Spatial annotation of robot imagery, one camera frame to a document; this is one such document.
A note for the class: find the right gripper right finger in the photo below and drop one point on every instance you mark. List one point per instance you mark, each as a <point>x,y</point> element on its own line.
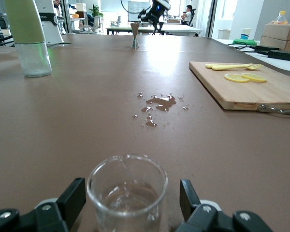
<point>203,217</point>

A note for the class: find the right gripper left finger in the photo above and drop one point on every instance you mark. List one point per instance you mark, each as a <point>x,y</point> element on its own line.
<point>53,215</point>

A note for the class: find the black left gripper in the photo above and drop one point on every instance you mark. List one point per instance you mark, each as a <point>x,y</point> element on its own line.
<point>156,12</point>

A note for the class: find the steel jigger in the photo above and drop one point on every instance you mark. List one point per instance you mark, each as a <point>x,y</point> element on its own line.
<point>135,36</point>

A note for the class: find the clear glass beaker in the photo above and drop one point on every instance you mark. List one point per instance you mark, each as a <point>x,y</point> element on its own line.
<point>128,200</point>

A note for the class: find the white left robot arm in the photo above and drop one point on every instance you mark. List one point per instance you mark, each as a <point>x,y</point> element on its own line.
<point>48,29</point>

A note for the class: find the white blue paper cup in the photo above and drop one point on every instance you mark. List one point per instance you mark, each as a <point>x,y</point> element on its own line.
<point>246,33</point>

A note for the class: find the whiteboard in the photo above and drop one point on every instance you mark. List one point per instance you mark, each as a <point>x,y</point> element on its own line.
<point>135,10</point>

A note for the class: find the white office table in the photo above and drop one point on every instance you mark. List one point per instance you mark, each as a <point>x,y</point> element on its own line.
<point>178,28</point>

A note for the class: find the seated person white shirt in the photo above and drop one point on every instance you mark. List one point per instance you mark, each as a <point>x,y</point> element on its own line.
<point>189,15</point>

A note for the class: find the green potted plant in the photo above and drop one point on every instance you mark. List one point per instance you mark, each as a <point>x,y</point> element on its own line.
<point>95,10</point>

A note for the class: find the white office chair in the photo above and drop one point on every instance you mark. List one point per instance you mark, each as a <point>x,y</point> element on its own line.
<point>93,25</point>

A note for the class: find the yellow plastic knife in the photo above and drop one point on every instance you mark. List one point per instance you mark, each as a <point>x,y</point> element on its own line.
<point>209,65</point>

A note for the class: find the white waste bin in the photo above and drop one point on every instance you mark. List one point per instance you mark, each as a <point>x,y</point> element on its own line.
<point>223,34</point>

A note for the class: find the spilled liquid puddle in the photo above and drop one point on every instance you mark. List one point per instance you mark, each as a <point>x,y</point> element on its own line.
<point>162,102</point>

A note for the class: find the yellow plastic fork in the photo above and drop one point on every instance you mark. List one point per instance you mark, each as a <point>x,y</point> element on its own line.
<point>232,67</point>

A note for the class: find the green cloth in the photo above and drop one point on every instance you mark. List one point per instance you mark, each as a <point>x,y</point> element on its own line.
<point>245,42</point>

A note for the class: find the lemon slice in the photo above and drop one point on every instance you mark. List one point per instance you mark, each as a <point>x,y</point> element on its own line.
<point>233,77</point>
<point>256,77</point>

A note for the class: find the black power adapter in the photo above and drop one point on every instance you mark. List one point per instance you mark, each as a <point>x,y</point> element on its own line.
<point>265,48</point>
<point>282,55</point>

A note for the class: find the green sleeved glass bottle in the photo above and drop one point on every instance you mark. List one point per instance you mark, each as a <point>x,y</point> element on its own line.
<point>26,24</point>

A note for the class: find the cardboard box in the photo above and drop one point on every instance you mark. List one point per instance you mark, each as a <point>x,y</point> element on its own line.
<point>282,31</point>
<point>275,44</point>

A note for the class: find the orange drink bottle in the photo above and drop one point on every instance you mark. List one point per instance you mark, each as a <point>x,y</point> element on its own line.
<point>281,19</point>

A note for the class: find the wooden cutting board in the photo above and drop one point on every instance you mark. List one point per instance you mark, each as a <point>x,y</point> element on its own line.
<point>263,94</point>

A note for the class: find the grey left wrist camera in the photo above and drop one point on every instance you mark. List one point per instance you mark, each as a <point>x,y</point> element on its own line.
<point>166,3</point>

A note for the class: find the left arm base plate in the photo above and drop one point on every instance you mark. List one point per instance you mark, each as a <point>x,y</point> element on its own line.
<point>60,44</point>

